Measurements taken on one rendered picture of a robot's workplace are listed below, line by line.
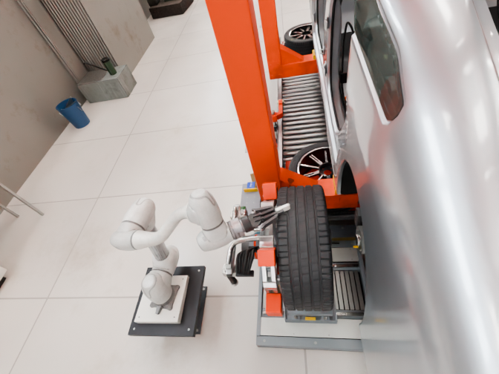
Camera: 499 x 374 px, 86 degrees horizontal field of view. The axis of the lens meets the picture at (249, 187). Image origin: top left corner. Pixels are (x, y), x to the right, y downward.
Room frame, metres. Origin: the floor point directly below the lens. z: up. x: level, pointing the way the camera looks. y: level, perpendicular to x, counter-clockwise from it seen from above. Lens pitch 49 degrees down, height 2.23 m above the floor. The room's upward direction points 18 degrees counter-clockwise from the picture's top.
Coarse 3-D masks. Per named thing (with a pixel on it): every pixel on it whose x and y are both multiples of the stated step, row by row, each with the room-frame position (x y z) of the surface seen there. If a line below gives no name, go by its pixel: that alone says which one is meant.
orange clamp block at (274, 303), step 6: (270, 294) 0.46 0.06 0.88; (276, 294) 0.45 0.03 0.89; (270, 300) 0.43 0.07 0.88; (276, 300) 0.42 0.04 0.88; (282, 300) 0.43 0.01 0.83; (270, 306) 0.40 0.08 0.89; (276, 306) 0.40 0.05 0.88; (282, 306) 0.40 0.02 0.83; (270, 312) 0.38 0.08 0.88; (276, 312) 0.37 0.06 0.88; (282, 312) 0.38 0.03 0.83
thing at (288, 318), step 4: (284, 308) 0.58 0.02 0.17; (284, 312) 0.55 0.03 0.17; (284, 316) 0.53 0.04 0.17; (288, 316) 0.53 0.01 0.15; (292, 316) 0.51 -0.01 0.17; (296, 316) 0.50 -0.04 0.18; (300, 316) 0.50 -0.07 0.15; (304, 316) 0.49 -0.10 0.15; (308, 316) 0.49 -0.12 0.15; (312, 316) 0.48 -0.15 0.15; (316, 316) 0.47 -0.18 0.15; (320, 316) 0.46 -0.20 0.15; (324, 316) 0.45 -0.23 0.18; (328, 316) 0.44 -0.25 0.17; (332, 316) 0.44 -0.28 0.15; (336, 316) 0.43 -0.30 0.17; (284, 320) 0.51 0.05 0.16; (288, 320) 0.50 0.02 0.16; (292, 320) 0.49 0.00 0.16; (296, 320) 0.48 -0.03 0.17; (300, 320) 0.47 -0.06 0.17; (304, 320) 0.47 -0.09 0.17; (308, 320) 0.46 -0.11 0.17; (312, 320) 0.45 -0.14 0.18; (316, 320) 0.44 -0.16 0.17; (320, 320) 0.44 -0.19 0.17; (324, 320) 0.43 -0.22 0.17; (328, 320) 0.42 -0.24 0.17; (332, 320) 0.42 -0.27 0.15; (336, 320) 0.41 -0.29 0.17
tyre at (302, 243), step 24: (288, 192) 0.84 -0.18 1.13; (312, 192) 0.78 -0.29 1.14; (288, 216) 0.67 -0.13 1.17; (312, 216) 0.63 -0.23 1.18; (288, 240) 0.57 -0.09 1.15; (312, 240) 0.53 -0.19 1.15; (288, 264) 0.49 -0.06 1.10; (312, 264) 0.45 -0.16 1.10; (288, 288) 0.42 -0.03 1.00; (312, 288) 0.39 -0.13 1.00
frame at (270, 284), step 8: (264, 200) 0.87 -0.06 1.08; (272, 200) 0.84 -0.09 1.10; (272, 224) 0.69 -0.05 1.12; (264, 232) 0.68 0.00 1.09; (272, 232) 0.65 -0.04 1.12; (264, 240) 0.62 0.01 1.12; (272, 240) 0.61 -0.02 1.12; (264, 272) 0.52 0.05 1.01; (272, 272) 0.51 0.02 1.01; (264, 280) 0.49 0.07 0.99; (272, 280) 0.48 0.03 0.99; (264, 288) 0.47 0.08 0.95; (272, 288) 0.46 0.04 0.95; (280, 288) 0.53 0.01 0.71
